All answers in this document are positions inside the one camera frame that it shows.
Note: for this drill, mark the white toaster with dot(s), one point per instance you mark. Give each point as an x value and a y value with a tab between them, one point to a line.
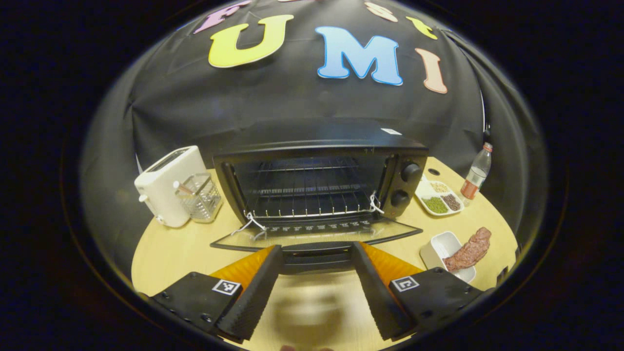
165	190

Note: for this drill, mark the black electric oven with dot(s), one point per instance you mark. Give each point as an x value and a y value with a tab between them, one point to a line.
321	134

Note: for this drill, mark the raw red meat piece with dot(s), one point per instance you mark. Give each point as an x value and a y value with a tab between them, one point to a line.
468	251

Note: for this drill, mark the black backdrop cloth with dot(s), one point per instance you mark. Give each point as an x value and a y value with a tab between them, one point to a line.
292	97

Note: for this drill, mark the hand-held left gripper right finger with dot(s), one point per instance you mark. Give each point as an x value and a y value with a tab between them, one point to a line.
380	302

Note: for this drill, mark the white rectangular tray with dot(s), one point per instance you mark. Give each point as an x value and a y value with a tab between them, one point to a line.
438	246

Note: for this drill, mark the clear plastic bottle red label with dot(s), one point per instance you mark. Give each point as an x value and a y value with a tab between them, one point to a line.
475	178

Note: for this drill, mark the white divided dish with beans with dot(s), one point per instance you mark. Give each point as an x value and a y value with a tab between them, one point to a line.
436	204

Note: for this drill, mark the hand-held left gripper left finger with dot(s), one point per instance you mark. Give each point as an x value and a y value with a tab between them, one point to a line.
253	302

